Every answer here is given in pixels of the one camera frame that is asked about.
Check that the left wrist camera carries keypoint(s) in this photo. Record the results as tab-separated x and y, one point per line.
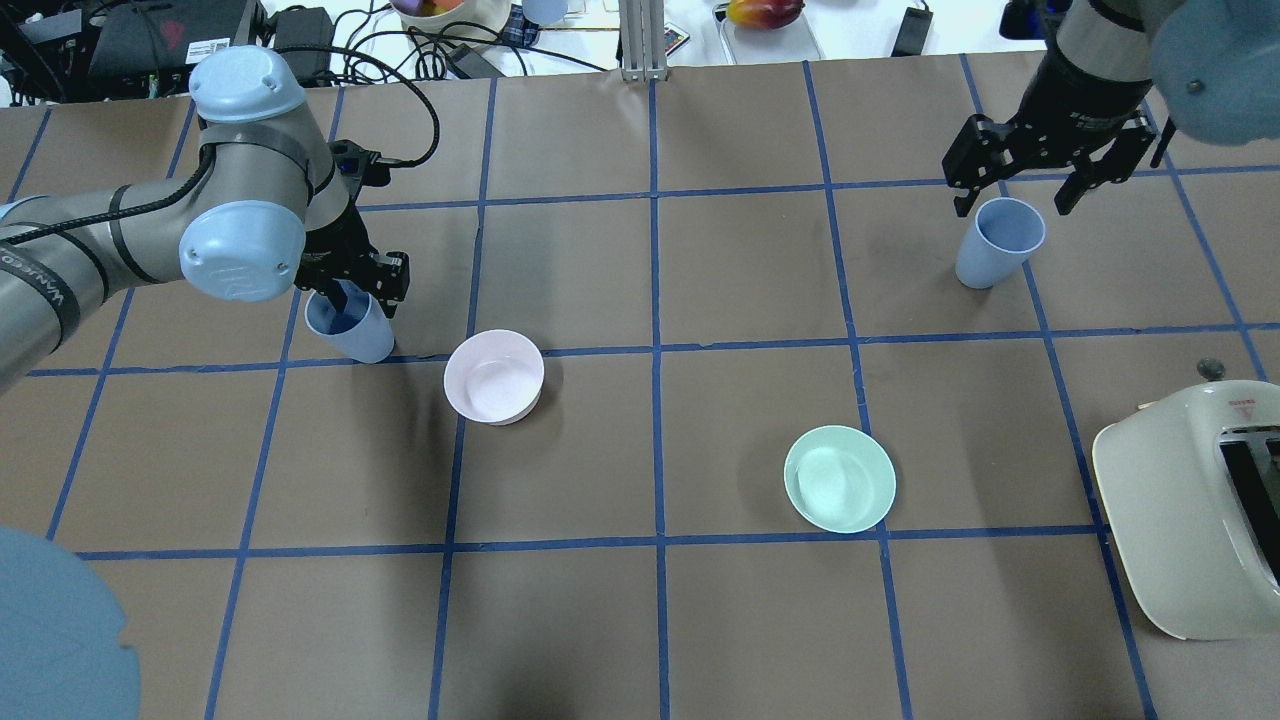
359	167

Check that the blue cup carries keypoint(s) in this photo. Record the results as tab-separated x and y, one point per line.
1003	235
360	331
545	13

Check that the mint green bowl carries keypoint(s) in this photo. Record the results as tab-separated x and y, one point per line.
840	479

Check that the cream white toaster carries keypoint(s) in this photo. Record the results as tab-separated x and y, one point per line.
1189	485

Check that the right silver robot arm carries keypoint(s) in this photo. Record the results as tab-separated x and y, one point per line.
1213	64

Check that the aluminium frame post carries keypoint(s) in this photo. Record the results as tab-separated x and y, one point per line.
643	40

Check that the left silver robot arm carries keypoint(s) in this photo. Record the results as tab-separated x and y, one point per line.
271	206

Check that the metal tray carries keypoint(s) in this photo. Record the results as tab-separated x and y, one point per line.
751	46

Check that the blue cup on side table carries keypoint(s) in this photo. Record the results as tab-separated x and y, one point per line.
545	13

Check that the bowl of foam blocks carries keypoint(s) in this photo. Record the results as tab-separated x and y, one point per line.
475	23

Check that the small remote control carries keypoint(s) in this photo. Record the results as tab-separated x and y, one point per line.
674	38

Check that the black power adapter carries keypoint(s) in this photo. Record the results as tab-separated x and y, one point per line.
913	31

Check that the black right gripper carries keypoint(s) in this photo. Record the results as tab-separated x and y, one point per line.
1075	106

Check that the pink bowl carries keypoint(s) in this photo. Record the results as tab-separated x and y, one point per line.
495	377

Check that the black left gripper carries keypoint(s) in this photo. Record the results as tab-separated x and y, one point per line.
333	247

